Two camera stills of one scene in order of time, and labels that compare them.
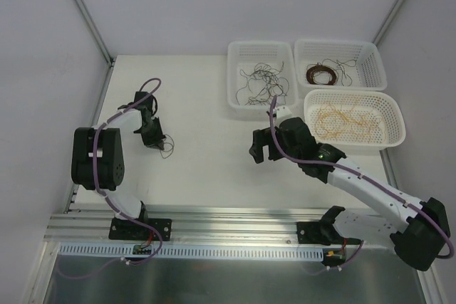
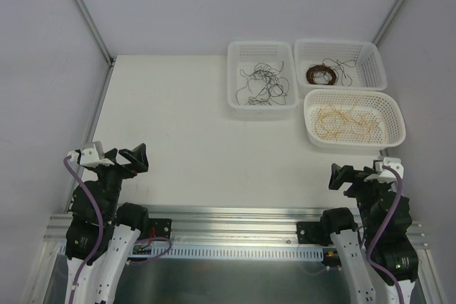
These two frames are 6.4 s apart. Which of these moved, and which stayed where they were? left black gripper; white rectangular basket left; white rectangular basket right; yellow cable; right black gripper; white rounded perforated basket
Moved: right black gripper; left black gripper
Stayed: yellow cable; white rectangular basket right; white rounded perforated basket; white rectangular basket left
